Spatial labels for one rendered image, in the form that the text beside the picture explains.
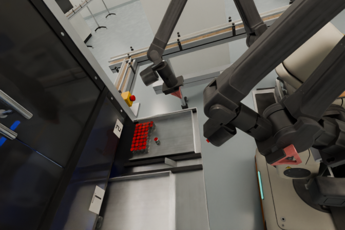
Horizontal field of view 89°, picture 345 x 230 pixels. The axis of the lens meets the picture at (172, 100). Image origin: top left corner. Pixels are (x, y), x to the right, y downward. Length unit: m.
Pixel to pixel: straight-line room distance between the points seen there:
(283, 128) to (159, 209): 0.59
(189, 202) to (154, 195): 0.15
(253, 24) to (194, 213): 0.75
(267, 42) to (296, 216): 1.21
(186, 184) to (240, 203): 0.92
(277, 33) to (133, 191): 0.82
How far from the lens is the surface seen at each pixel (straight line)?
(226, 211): 1.70
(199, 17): 2.19
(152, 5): 2.16
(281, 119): 0.48
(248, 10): 0.79
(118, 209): 0.93
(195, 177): 0.84
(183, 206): 0.82
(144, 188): 0.91
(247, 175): 1.78
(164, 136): 1.00
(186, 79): 1.86
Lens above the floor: 1.65
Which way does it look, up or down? 41 degrees down
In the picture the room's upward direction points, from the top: 24 degrees counter-clockwise
